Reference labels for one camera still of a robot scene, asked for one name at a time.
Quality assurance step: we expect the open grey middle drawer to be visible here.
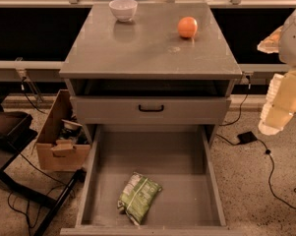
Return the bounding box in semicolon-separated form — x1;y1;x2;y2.
60;125;243;236

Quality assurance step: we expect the green jalapeno chip bag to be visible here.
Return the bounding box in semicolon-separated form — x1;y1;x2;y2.
117;172;162;225

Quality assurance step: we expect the brown cardboard box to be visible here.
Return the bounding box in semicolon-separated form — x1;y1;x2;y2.
36;89;90;171

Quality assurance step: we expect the black floor cable right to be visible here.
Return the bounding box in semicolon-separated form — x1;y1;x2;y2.
215;133;296;211

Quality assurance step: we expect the black drawer handle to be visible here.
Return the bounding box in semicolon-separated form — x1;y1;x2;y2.
138;104;164;112

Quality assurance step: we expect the black table frame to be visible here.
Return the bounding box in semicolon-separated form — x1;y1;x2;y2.
0;112;84;236

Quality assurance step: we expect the black floor cable left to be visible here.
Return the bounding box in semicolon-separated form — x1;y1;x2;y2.
6;152;77;229

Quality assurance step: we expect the black power adapter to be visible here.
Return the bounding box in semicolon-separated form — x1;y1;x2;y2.
237;131;257;145

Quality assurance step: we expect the orange fruit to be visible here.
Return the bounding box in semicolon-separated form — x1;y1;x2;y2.
177;17;198;38

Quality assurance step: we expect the closed grey upper drawer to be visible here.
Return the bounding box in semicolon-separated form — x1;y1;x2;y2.
71;96;230;125

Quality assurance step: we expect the grey drawer cabinet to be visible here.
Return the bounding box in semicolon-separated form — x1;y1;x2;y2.
60;1;242;140

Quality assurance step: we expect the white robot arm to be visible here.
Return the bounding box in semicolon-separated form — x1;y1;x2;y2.
258;9;296;136

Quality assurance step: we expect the black floor cable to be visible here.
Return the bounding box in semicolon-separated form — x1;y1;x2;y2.
6;152;77;229
215;133;296;211

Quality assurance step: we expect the white ceramic bowl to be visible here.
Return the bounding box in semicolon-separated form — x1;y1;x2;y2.
109;0;138;22

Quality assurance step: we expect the white cup in box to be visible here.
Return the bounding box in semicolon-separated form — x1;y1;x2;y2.
62;119;82;131

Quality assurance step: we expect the metal window rail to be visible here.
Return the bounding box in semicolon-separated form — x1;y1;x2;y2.
0;61;62;82

